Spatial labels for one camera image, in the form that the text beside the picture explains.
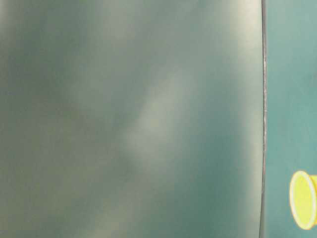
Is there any orange plastic cup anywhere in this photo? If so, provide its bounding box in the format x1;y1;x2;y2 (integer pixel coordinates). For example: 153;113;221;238
289;171;317;230

